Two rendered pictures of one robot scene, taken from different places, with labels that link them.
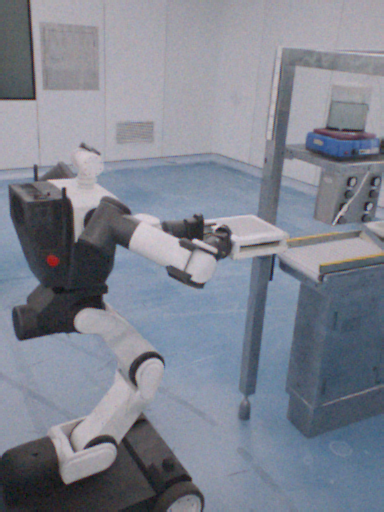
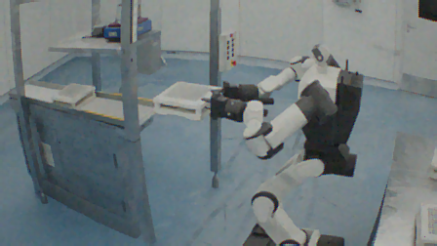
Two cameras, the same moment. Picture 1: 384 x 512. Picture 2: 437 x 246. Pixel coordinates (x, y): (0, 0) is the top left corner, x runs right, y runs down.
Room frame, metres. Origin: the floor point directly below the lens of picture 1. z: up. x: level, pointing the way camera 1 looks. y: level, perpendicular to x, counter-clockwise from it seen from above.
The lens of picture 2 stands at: (3.04, 1.48, 1.84)
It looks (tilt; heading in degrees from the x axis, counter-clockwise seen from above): 25 degrees down; 235
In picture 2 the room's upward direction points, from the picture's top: straight up
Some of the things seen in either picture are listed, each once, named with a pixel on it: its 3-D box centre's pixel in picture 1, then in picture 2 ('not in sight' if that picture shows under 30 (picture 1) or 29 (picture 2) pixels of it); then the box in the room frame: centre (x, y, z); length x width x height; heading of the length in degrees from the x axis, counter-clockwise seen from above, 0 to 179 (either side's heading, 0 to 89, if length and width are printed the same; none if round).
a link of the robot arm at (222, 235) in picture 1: (217, 246); (236, 93); (1.84, -0.08, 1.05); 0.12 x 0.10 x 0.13; 154
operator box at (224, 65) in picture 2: not in sight; (227, 50); (1.38, -0.77, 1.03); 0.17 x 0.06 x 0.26; 31
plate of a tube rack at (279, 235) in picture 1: (244, 229); (187, 95); (2.04, -0.19, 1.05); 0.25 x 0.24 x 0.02; 121
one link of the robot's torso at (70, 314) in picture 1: (78, 311); (319, 160); (1.69, 0.37, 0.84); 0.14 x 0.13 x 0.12; 32
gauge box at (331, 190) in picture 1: (348, 194); (139, 53); (2.11, -0.57, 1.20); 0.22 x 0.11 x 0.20; 121
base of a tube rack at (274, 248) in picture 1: (242, 241); (188, 104); (2.04, -0.19, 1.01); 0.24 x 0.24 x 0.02; 31
